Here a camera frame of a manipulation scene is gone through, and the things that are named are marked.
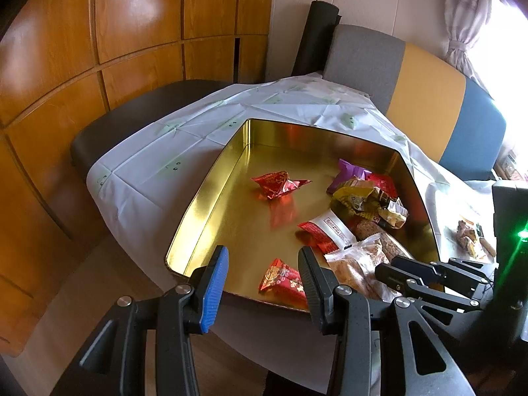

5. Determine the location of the purple snack packet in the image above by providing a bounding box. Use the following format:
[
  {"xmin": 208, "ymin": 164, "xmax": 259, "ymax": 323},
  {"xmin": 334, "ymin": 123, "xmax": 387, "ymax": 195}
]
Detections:
[{"xmin": 326, "ymin": 158, "xmax": 371, "ymax": 194}]

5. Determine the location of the gold tin snack box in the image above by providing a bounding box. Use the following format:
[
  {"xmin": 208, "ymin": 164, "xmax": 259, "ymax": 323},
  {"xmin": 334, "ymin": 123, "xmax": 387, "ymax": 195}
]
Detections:
[{"xmin": 166, "ymin": 119, "xmax": 440, "ymax": 309}]

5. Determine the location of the grey yellow blue chair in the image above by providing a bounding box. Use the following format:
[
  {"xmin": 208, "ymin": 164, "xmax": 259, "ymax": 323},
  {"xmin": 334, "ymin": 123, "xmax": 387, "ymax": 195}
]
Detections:
[{"xmin": 323, "ymin": 24, "xmax": 506, "ymax": 181}]

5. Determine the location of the white cloud-print tablecloth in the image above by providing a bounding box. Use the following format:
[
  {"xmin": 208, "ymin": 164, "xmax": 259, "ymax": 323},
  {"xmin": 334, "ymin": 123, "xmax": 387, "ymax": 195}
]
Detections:
[{"xmin": 87, "ymin": 74, "xmax": 493, "ymax": 391}]

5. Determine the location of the clear brown pastry packet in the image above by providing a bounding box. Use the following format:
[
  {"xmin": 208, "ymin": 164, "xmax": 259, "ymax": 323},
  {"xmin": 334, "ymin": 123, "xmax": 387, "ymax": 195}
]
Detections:
[{"xmin": 325, "ymin": 234, "xmax": 401, "ymax": 303}]

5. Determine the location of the black side chair seat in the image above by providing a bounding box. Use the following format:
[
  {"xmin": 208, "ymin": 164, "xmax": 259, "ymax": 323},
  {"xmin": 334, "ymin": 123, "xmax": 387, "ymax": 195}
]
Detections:
[{"xmin": 70, "ymin": 80, "xmax": 229, "ymax": 180}]

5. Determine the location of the white red snack packet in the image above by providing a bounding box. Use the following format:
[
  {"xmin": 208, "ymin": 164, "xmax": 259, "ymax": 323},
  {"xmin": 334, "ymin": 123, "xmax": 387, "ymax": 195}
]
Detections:
[{"xmin": 298, "ymin": 209, "xmax": 357, "ymax": 255}]

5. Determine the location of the orange-edged mixed snack bag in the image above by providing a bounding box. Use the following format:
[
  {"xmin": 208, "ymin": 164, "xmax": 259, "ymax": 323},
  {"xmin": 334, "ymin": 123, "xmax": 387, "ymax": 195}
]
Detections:
[{"xmin": 455, "ymin": 219, "xmax": 497, "ymax": 260}]

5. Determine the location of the small red foil packet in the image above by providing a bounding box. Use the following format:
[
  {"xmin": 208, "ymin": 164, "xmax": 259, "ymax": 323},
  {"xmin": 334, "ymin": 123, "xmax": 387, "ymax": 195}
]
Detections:
[{"xmin": 366, "ymin": 174, "xmax": 398, "ymax": 199}]

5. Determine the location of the white tied curtain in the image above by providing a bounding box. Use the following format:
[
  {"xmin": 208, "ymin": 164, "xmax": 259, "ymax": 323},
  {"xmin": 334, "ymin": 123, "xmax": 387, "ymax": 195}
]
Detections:
[{"xmin": 444, "ymin": 0, "xmax": 492, "ymax": 90}]

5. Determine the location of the brown patterned snack packet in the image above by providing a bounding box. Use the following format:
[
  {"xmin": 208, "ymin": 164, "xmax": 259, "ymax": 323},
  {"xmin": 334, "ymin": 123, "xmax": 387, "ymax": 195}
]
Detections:
[{"xmin": 332, "ymin": 177, "xmax": 409, "ymax": 229}]

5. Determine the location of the red floral snack packet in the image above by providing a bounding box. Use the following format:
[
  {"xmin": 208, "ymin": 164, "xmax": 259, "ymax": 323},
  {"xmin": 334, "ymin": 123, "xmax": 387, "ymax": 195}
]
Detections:
[{"xmin": 259, "ymin": 258, "xmax": 308, "ymax": 309}]

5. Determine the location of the wooden wall cabinet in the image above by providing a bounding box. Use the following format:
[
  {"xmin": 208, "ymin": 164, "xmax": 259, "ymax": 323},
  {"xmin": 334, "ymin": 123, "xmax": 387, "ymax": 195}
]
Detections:
[{"xmin": 1, "ymin": 0, "xmax": 272, "ymax": 357}]

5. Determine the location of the red foil snack packet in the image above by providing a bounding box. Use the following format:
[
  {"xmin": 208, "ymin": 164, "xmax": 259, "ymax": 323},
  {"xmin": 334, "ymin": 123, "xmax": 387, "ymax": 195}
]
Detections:
[{"xmin": 250, "ymin": 171, "xmax": 312, "ymax": 200}]

